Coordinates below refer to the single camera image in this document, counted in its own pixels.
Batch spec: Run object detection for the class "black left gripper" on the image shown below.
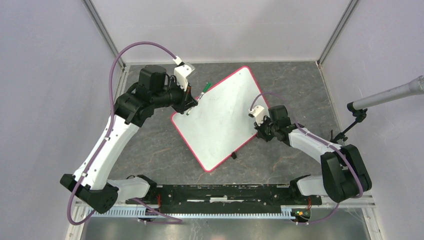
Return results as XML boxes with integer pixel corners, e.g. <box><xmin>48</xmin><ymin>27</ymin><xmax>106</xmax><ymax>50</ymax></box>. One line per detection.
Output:
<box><xmin>152</xmin><ymin>76</ymin><xmax>198</xmax><ymax>114</ymax></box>

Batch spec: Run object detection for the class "green capped whiteboard marker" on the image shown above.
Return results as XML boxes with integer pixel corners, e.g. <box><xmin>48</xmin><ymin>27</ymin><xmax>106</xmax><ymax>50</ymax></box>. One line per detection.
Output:
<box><xmin>185</xmin><ymin>82</ymin><xmax>212</xmax><ymax>116</ymax></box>

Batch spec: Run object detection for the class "pink framed whiteboard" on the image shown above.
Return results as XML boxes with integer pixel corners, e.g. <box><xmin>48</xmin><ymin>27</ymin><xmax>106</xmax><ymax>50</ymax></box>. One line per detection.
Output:
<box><xmin>171</xmin><ymin>66</ymin><xmax>269</xmax><ymax>172</ymax></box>

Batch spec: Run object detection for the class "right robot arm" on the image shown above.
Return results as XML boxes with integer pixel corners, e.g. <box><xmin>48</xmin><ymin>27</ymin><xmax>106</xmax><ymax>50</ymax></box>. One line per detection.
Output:
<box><xmin>248</xmin><ymin>105</ymin><xmax>373</xmax><ymax>204</ymax></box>

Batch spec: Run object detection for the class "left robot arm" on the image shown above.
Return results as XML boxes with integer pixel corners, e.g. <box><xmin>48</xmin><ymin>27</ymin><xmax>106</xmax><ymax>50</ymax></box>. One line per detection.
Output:
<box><xmin>60</xmin><ymin>63</ymin><xmax>198</xmax><ymax>214</ymax></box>

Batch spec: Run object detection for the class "black microphone tripod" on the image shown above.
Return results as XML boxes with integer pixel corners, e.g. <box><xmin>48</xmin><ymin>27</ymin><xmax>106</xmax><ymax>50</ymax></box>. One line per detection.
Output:
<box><xmin>329</xmin><ymin>107</ymin><xmax>368</xmax><ymax>144</ymax></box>

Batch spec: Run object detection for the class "grey microphone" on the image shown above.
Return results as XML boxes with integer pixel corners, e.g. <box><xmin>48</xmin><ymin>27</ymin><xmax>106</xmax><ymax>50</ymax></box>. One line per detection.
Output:
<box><xmin>347</xmin><ymin>75</ymin><xmax>424</xmax><ymax>112</ymax></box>

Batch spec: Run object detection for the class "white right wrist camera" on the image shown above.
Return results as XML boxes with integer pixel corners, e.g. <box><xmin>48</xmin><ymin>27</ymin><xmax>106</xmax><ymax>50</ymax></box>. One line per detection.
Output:
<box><xmin>248</xmin><ymin>105</ymin><xmax>266</xmax><ymax>126</ymax></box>

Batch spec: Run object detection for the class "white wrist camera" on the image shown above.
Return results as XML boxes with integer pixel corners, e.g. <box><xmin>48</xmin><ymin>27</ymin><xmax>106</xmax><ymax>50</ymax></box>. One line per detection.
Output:
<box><xmin>173</xmin><ymin>56</ymin><xmax>196</xmax><ymax>92</ymax></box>
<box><xmin>248</xmin><ymin>105</ymin><xmax>266</xmax><ymax>126</ymax></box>

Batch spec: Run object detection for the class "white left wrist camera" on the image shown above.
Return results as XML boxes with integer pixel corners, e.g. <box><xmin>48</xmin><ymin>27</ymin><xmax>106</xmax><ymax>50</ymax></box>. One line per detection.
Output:
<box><xmin>173</xmin><ymin>56</ymin><xmax>196</xmax><ymax>92</ymax></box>

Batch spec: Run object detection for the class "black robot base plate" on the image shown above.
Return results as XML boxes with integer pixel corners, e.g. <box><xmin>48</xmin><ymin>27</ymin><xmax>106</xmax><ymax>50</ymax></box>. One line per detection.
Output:
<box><xmin>141</xmin><ymin>184</ymin><xmax>322</xmax><ymax>214</ymax></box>

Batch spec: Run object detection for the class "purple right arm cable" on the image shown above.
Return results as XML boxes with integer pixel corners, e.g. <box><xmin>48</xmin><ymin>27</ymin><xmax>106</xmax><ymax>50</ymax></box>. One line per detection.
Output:
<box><xmin>249</xmin><ymin>92</ymin><xmax>365</xmax><ymax>227</ymax></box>

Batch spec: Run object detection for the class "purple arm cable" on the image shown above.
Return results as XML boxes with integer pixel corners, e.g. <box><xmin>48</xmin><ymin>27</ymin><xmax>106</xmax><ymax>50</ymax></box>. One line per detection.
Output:
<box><xmin>66</xmin><ymin>41</ymin><xmax>184</xmax><ymax>226</ymax></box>
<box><xmin>249</xmin><ymin>92</ymin><xmax>365</xmax><ymax>227</ymax></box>

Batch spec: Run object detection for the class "aluminium front frame rail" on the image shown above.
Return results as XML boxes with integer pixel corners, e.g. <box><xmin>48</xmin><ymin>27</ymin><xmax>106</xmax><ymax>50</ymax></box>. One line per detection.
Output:
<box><xmin>74</xmin><ymin>184</ymin><xmax>377</xmax><ymax>209</ymax></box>

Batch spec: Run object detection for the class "white slotted cable duct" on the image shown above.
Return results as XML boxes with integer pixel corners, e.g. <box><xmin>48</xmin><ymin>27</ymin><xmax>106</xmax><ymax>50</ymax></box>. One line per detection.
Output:
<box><xmin>92</xmin><ymin>206</ymin><xmax>295</xmax><ymax>220</ymax></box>

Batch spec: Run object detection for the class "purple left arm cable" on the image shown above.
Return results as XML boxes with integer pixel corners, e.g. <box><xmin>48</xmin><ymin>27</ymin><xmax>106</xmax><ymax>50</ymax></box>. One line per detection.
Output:
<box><xmin>66</xmin><ymin>41</ymin><xmax>184</xmax><ymax>226</ymax></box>

